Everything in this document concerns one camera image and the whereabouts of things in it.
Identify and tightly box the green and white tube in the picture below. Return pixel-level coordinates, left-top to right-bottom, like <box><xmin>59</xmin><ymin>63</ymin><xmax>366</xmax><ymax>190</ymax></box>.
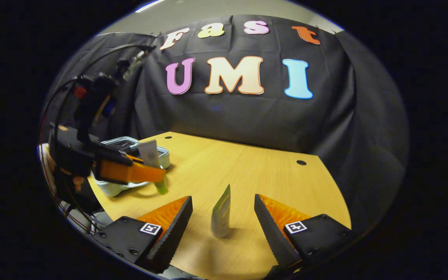
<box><xmin>210</xmin><ymin>184</ymin><xmax>231</xmax><ymax>239</ymax></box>

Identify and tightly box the light blue suitcase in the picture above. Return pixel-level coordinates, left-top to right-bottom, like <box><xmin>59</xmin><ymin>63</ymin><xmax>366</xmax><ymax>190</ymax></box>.
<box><xmin>91</xmin><ymin>136</ymin><xmax>171</xmax><ymax>198</ymax></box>

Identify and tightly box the white tube green cap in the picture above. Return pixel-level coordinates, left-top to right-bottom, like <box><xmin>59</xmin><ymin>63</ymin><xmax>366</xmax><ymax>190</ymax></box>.
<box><xmin>138</xmin><ymin>139</ymin><xmax>169</xmax><ymax>196</ymax></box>

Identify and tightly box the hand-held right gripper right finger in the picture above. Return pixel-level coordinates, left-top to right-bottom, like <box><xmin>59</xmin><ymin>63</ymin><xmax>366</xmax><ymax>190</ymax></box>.
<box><xmin>254</xmin><ymin>194</ymin><xmax>359</xmax><ymax>278</ymax></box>

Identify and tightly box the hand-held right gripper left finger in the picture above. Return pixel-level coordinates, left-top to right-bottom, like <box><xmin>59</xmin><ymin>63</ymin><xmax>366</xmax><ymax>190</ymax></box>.
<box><xmin>91</xmin><ymin>196</ymin><xmax>194</xmax><ymax>274</ymax></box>

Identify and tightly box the ceiling light panel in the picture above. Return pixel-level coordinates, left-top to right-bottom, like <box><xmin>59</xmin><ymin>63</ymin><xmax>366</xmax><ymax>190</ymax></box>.
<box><xmin>135</xmin><ymin>0</ymin><xmax>166</xmax><ymax>13</ymax></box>

